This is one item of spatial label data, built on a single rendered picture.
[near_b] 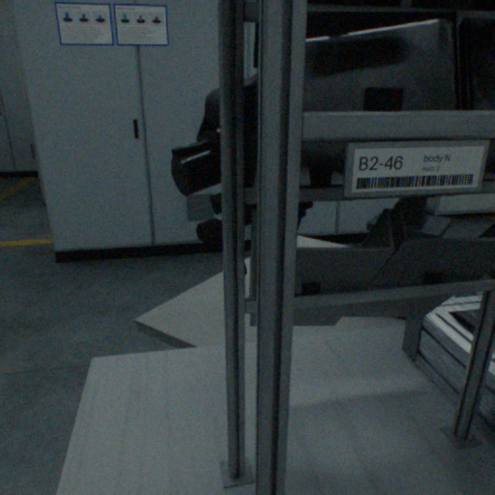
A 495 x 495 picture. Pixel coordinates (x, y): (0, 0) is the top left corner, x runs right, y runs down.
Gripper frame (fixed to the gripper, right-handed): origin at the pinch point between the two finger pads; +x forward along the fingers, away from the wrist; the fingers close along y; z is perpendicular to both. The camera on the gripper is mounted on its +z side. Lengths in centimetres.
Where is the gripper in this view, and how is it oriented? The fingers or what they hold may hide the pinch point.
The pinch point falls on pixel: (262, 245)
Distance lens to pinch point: 69.2
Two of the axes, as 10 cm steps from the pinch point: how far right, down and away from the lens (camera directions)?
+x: 2.4, 8.9, 3.9
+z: -4.1, -2.7, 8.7
